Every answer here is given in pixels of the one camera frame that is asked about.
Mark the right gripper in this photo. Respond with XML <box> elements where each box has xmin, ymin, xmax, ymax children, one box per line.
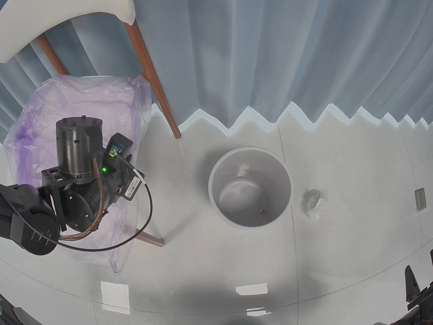
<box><xmin>392</xmin><ymin>248</ymin><xmax>433</xmax><ymax>325</ymax></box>

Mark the crumpled white paper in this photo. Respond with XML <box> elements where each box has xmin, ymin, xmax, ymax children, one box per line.
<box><xmin>303</xmin><ymin>189</ymin><xmax>328</xmax><ymax>221</ymax></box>

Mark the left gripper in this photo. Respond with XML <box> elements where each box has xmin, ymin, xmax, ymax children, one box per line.
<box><xmin>101</xmin><ymin>165</ymin><xmax>147</xmax><ymax>204</ymax></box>

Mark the blue-grey curtain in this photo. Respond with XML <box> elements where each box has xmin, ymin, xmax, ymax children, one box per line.
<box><xmin>0</xmin><ymin>0</ymin><xmax>433</xmax><ymax>139</ymax></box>

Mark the cream padded wooden chair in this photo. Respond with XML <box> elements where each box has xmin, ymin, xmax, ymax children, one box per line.
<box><xmin>0</xmin><ymin>0</ymin><xmax>182</xmax><ymax>248</ymax></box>

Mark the white trash bin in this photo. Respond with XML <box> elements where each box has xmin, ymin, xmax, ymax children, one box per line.
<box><xmin>208</xmin><ymin>146</ymin><xmax>292</xmax><ymax>231</ymax></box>

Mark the black cable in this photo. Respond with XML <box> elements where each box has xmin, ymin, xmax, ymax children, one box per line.
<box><xmin>56</xmin><ymin>153</ymin><xmax>154</xmax><ymax>252</ymax></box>

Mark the purple plastic bag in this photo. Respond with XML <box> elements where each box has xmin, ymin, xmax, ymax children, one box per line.
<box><xmin>3</xmin><ymin>75</ymin><xmax>153</xmax><ymax>276</ymax></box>

